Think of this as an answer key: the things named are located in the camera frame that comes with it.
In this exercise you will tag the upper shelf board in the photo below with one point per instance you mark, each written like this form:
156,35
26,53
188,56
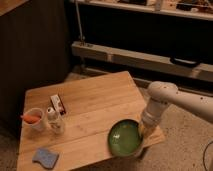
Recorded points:
145,9

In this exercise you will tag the small red white box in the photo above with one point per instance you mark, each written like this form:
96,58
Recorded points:
57,104

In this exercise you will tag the white mug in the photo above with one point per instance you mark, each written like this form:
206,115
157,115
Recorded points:
40,125

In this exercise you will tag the black handle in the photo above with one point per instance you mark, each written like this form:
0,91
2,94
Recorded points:
184,63

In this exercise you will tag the metal pole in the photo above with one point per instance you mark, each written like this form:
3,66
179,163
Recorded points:
82,38

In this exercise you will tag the orange carrot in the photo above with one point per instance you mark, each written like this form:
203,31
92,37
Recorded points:
30,118

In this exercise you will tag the white bottle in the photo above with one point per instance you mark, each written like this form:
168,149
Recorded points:
55,120

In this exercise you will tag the green ceramic bowl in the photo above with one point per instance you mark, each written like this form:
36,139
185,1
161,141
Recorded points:
124,138

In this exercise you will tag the wooden low table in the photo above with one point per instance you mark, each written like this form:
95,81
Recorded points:
93,106

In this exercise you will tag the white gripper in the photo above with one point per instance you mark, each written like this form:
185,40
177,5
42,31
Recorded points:
147,126

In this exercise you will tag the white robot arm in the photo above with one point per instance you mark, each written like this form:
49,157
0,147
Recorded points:
162,94

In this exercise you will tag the blue sponge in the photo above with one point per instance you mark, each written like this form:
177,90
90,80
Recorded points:
45,158

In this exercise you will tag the grey metal shelf rail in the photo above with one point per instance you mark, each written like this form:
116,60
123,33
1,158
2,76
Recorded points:
141,60

